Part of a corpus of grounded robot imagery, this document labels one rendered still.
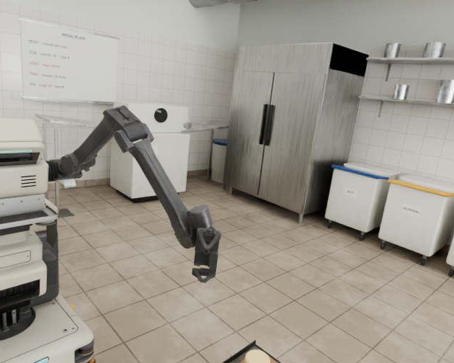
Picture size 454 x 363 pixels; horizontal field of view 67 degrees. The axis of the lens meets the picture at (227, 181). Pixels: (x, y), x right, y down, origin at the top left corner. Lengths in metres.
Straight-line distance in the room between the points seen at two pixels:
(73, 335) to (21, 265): 0.44
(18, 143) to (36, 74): 3.28
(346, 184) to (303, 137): 0.70
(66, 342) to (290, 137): 3.12
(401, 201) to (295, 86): 1.67
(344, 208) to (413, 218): 0.72
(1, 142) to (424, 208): 3.38
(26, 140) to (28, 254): 0.48
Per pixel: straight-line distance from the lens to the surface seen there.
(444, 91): 4.12
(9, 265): 1.61
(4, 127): 1.42
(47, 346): 1.83
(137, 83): 5.11
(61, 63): 4.72
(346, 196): 4.05
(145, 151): 1.10
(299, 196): 4.07
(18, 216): 1.47
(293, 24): 5.47
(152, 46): 5.24
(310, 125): 3.94
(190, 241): 1.09
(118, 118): 1.13
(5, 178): 1.47
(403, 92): 4.27
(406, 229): 3.85
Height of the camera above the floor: 1.43
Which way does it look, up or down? 14 degrees down
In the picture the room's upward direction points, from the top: 6 degrees clockwise
